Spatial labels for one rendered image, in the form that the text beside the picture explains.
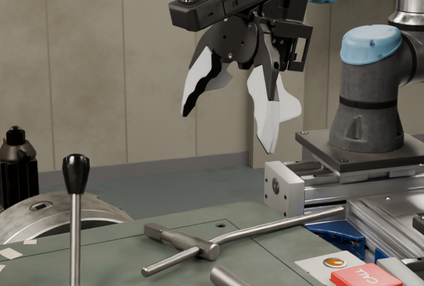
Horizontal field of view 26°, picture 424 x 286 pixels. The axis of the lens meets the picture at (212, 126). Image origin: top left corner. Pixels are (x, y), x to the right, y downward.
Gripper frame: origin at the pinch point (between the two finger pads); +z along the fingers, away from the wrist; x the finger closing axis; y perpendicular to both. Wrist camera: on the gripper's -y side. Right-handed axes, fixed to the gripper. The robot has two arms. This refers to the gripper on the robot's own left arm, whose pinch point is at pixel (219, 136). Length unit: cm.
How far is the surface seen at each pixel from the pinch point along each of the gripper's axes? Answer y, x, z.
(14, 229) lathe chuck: -2.3, 35.0, 24.3
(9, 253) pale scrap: -11.1, 20.8, 21.6
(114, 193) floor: 215, 302, 116
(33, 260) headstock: -9.8, 17.2, 21.2
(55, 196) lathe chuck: 5.6, 38.4, 20.7
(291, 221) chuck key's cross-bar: 20.4, 4.7, 12.7
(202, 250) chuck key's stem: 5.2, 4.2, 15.6
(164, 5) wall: 235, 317, 15
